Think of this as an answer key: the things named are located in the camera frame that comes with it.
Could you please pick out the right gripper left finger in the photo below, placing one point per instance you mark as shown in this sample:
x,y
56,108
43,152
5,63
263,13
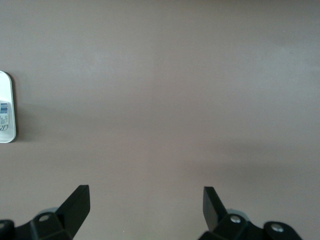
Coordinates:
x,y
72,210

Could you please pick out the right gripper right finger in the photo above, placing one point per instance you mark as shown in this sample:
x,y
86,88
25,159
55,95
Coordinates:
x,y
212,210

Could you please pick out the beige rabbit print tray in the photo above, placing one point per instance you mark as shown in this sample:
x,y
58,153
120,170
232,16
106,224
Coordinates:
x,y
5,85

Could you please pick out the brown table cover mat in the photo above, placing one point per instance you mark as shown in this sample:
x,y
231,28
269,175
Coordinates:
x,y
160,100

